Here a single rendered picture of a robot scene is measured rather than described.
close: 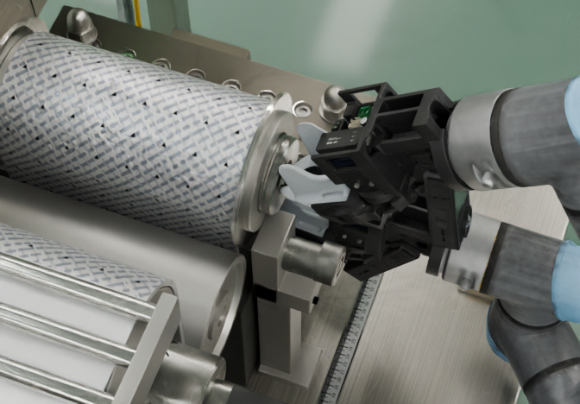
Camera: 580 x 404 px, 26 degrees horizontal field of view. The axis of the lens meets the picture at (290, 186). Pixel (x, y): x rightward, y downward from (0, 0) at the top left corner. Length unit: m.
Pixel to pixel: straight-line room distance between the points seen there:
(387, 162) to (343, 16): 1.85
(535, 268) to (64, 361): 0.53
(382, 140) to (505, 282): 0.30
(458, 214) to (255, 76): 0.49
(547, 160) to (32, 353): 0.39
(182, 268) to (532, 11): 1.88
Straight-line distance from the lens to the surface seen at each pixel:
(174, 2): 2.39
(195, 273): 1.12
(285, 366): 1.41
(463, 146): 0.95
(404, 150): 0.99
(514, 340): 1.33
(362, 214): 1.04
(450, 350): 1.46
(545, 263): 1.25
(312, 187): 1.07
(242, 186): 1.08
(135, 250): 1.14
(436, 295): 1.49
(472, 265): 1.25
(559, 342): 1.32
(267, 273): 1.19
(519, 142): 0.92
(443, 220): 1.05
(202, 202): 1.12
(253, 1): 2.87
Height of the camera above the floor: 2.24
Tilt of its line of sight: 60 degrees down
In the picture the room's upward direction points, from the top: straight up
